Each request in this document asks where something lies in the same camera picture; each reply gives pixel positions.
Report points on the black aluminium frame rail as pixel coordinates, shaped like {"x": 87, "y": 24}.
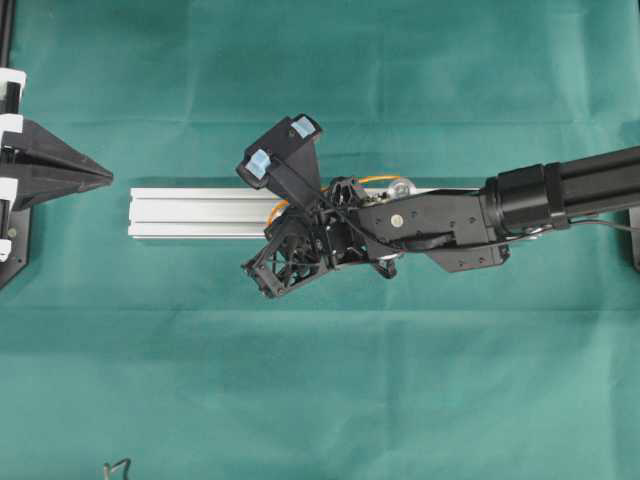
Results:
{"x": 7, "y": 11}

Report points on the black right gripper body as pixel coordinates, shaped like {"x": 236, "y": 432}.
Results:
{"x": 303, "y": 245}

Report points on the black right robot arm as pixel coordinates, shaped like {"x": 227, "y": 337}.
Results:
{"x": 473, "y": 229}

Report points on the green table cloth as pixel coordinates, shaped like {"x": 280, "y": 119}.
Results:
{"x": 165, "y": 352}

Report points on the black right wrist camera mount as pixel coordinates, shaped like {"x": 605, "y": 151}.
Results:
{"x": 294, "y": 172}

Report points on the orange rubber band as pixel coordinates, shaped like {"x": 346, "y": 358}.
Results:
{"x": 283, "y": 204}

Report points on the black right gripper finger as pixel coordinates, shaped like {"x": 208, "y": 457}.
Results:
{"x": 306, "y": 127}
{"x": 253, "y": 169}

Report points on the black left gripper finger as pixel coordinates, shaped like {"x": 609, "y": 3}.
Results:
{"x": 36, "y": 190}
{"x": 41, "y": 147}

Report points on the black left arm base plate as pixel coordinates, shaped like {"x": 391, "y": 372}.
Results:
{"x": 19, "y": 226}

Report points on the silver aluminium extrusion rail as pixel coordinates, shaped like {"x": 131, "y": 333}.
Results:
{"x": 199, "y": 213}

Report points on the silver shaft pulley far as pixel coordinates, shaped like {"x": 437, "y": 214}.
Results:
{"x": 400, "y": 187}

